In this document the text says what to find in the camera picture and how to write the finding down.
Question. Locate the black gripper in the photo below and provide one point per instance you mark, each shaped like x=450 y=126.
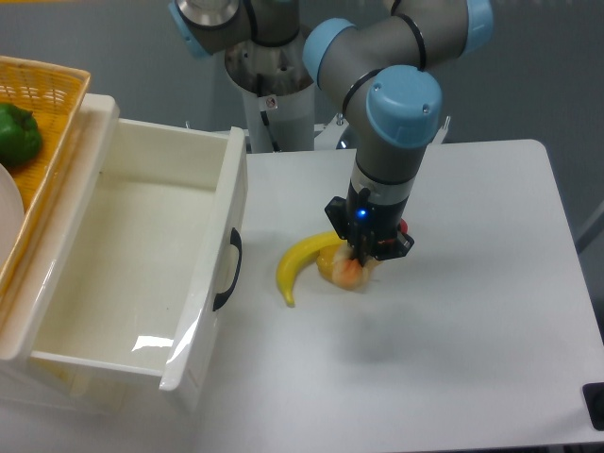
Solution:
x=370 y=228

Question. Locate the yellow woven basket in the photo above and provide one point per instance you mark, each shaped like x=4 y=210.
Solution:
x=54 y=94

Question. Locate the green bell pepper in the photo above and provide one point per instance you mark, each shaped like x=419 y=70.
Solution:
x=21 y=140

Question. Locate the white plate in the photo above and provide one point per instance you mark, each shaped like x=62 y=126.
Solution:
x=12 y=214

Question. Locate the red bell pepper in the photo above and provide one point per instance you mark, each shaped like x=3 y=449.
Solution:
x=404 y=226

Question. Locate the black clamp at table edge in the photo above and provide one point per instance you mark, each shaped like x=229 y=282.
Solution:
x=593 y=394

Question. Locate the black drawer handle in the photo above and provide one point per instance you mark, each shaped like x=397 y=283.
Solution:
x=231 y=269

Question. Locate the round orange bread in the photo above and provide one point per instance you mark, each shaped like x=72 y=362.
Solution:
x=348 y=273

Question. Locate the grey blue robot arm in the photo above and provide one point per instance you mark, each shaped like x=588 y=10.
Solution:
x=376 y=77

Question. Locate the white upper drawer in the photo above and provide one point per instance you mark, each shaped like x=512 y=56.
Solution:
x=135 y=296

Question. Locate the white bracket behind table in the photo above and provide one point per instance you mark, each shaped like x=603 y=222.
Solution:
x=443 y=130

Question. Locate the yellow bell pepper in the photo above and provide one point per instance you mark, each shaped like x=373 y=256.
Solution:
x=326 y=263

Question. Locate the yellow banana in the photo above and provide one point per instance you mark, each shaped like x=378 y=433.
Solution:
x=296 y=258

